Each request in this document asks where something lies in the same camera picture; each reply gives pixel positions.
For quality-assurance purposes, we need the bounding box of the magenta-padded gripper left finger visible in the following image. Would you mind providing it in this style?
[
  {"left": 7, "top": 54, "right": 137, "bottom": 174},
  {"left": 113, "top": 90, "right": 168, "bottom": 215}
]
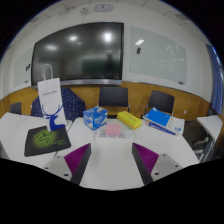
[{"left": 42, "top": 142, "right": 93, "bottom": 186}]

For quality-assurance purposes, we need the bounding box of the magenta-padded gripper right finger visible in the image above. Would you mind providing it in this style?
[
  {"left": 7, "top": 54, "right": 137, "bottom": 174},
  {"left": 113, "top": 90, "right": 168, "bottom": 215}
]
[{"left": 131, "top": 142, "right": 184, "bottom": 186}]

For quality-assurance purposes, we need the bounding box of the pink charger block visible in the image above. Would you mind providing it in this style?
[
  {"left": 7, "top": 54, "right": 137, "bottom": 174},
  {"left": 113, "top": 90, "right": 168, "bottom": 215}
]
[{"left": 104, "top": 123, "right": 122, "bottom": 138}]

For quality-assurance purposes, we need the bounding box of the white power strip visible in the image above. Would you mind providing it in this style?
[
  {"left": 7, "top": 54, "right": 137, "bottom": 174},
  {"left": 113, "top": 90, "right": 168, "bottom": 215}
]
[{"left": 94, "top": 128, "right": 136, "bottom": 143}]

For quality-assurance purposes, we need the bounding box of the dark blue notebook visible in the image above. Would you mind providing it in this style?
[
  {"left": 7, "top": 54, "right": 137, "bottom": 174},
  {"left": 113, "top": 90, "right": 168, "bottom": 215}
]
[{"left": 146, "top": 120, "right": 178, "bottom": 136}]

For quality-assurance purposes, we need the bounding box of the black mouse pad green print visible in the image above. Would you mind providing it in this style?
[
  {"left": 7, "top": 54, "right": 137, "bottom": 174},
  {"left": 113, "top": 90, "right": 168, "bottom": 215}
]
[{"left": 23, "top": 125, "right": 72, "bottom": 158}]

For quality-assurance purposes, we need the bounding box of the yellow box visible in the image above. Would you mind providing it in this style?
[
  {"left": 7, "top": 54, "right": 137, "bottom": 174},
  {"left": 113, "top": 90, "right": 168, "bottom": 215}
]
[{"left": 116, "top": 110, "right": 143, "bottom": 130}]

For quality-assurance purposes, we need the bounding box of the blue tissue box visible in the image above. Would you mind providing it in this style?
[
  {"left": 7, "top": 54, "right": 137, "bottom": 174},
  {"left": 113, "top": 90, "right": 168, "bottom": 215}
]
[{"left": 82, "top": 106, "right": 108, "bottom": 131}]

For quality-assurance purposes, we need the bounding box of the blue writing pad notebook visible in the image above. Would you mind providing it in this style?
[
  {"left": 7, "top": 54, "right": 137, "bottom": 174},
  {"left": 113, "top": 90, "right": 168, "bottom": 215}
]
[{"left": 143, "top": 107, "right": 185, "bottom": 137}]

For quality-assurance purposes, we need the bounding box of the black chair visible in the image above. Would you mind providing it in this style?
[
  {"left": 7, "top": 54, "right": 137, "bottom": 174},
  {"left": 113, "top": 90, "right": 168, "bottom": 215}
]
[
  {"left": 9, "top": 101, "right": 23, "bottom": 116},
  {"left": 145, "top": 90, "right": 176, "bottom": 117},
  {"left": 98, "top": 86, "right": 130, "bottom": 117}
]

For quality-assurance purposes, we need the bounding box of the white paper bag blue deer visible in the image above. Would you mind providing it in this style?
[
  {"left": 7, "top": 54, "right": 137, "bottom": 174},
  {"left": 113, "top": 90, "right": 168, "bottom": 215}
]
[{"left": 37, "top": 63, "right": 68, "bottom": 133}]

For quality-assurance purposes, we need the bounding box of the white side table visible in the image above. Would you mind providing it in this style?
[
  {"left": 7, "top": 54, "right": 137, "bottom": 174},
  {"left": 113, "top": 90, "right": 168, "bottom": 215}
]
[{"left": 195, "top": 114, "right": 224, "bottom": 144}]

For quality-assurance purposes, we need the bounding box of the large glass whiteboard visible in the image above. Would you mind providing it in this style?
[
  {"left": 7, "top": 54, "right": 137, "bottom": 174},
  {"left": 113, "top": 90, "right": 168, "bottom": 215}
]
[{"left": 128, "top": 25, "right": 188, "bottom": 85}]

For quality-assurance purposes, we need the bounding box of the large black display screen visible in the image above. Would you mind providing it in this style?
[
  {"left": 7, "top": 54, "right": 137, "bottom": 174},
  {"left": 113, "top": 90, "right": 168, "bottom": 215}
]
[{"left": 30, "top": 21, "right": 125, "bottom": 87}]

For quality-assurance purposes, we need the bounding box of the small glass whiteboard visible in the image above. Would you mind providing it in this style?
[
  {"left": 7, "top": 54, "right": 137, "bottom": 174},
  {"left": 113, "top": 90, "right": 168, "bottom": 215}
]
[{"left": 13, "top": 46, "right": 35, "bottom": 88}]

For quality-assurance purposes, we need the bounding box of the blue curtain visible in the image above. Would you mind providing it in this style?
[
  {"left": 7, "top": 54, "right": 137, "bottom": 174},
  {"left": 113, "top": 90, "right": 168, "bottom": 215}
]
[{"left": 205, "top": 43, "right": 224, "bottom": 116}]

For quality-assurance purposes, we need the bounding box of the white round wall clock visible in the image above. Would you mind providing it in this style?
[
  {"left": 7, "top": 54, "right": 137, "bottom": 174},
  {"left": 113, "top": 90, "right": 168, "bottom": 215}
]
[{"left": 93, "top": 3, "right": 114, "bottom": 13}]

